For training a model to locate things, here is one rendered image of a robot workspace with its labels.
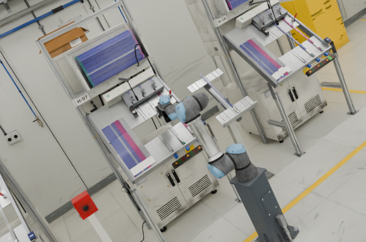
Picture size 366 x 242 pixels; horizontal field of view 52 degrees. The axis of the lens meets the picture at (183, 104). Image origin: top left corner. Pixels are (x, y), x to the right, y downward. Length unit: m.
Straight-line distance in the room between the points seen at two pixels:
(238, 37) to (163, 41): 1.54
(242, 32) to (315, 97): 1.03
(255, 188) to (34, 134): 2.88
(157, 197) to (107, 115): 0.82
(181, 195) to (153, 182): 0.30
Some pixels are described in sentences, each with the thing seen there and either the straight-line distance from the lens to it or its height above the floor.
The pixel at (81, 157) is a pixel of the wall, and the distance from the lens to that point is 4.71.
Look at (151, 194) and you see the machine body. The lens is 3.24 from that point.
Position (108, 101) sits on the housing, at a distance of 3.08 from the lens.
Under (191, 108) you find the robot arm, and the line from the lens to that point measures 2.28.
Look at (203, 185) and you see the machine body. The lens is 3.43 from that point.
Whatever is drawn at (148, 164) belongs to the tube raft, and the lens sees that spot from 2.83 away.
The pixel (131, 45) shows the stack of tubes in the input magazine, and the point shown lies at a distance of 3.14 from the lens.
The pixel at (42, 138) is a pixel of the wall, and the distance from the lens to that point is 4.61.
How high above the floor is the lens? 1.85
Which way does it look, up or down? 17 degrees down
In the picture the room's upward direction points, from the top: 26 degrees counter-clockwise
